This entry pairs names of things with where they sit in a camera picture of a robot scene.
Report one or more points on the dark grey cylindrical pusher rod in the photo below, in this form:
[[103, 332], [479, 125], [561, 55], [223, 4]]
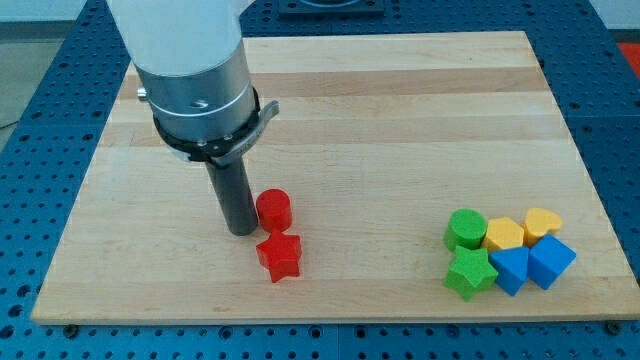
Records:
[[233, 192]]

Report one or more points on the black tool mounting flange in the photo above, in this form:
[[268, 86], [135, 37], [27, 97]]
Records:
[[226, 149]]

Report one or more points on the red star block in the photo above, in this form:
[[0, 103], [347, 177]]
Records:
[[280, 254]]

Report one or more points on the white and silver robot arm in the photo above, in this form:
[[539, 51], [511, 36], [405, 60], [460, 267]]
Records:
[[191, 60]]

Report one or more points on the green star block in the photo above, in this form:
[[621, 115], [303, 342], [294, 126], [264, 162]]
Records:
[[470, 272]]

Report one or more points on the yellow heart block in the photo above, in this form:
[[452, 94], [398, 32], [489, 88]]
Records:
[[539, 222]]

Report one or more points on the red cylinder block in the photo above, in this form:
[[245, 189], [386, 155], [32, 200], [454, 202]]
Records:
[[274, 210]]

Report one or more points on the light wooden board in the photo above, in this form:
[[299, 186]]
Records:
[[378, 140]]

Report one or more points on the green cylinder block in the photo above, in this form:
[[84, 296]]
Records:
[[466, 228]]

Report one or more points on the yellow hexagon block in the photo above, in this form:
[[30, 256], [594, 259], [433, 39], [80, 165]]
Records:
[[503, 233]]

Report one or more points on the blue triangle block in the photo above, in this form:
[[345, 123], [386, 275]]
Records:
[[512, 267]]

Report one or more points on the blue cube block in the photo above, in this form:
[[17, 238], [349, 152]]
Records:
[[548, 259]]

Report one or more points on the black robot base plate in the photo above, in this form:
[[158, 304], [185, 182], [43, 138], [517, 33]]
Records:
[[291, 9]]

